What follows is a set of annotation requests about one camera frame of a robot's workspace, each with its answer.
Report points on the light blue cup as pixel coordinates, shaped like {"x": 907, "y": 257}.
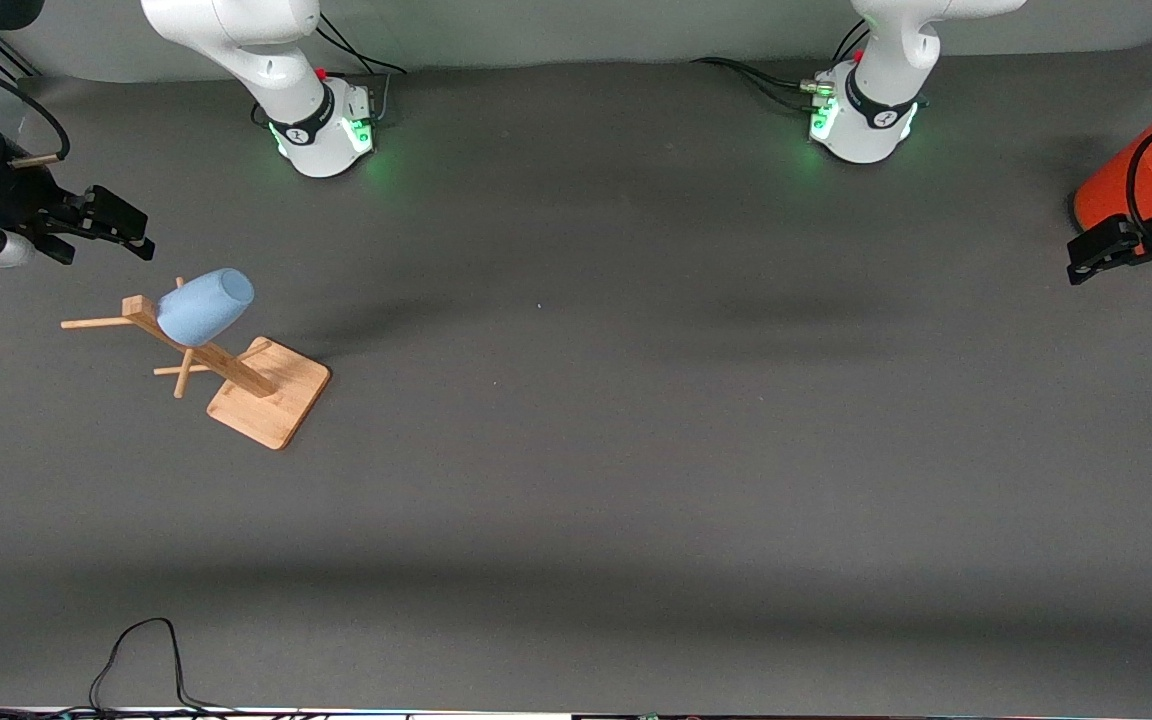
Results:
{"x": 204, "y": 305}

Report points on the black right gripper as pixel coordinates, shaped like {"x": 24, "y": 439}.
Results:
{"x": 8, "y": 203}

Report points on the wooden cup rack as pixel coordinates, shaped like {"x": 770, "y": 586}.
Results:
{"x": 266, "y": 395}

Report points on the orange can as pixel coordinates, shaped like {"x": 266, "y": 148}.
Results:
{"x": 1116, "y": 185}

